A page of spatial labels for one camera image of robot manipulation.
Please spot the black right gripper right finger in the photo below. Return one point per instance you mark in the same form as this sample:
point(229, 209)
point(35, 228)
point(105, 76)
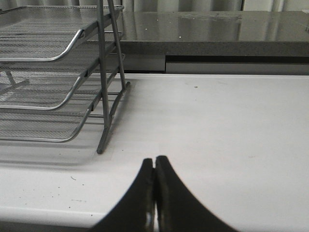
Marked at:
point(178, 209)

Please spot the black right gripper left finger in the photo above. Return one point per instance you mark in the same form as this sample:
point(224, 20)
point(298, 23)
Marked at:
point(135, 211)

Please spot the silver mesh tray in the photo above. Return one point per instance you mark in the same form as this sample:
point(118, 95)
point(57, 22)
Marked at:
point(29, 85)
point(44, 33)
point(56, 126)

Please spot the silver mesh bottom tray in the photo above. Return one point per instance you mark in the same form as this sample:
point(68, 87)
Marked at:
point(56, 126)

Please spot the grey stone counter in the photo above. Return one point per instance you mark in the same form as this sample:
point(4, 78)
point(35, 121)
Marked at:
point(255, 42)

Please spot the silver mesh top tray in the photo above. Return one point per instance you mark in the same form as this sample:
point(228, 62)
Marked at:
point(44, 33)

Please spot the silver metal rack frame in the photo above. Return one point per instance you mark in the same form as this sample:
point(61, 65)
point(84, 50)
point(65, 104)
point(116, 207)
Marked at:
point(106, 43)

